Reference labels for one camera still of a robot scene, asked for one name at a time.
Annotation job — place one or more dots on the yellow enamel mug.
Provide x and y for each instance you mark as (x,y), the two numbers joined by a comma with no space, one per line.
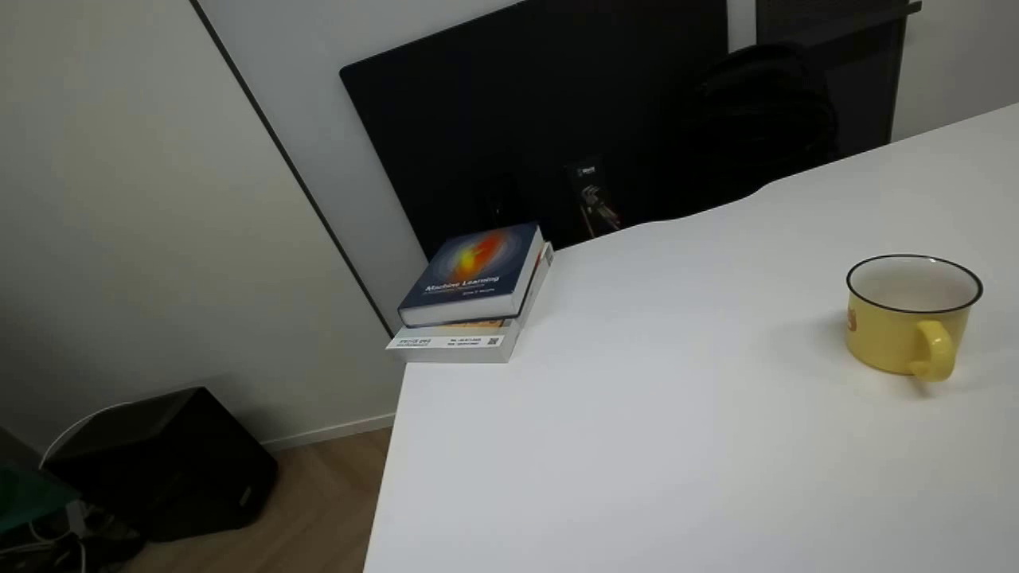
(902,330)

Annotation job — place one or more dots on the black box on floor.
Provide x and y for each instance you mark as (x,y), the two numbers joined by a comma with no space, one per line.
(168,463)

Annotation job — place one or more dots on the stack of books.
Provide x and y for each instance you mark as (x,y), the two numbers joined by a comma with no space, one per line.
(464,339)

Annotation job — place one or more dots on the large black monitor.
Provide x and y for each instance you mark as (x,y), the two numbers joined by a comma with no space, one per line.
(509,116)

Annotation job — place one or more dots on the blue book with orange cover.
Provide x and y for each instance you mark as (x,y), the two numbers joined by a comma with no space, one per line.
(479,273)

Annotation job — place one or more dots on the black cabinet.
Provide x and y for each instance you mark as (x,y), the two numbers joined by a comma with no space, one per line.
(847,74)

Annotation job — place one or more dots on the black office chair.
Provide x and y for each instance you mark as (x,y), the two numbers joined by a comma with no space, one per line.
(757,121)

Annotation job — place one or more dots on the green cloth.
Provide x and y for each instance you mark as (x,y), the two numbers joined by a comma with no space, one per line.
(25,499)

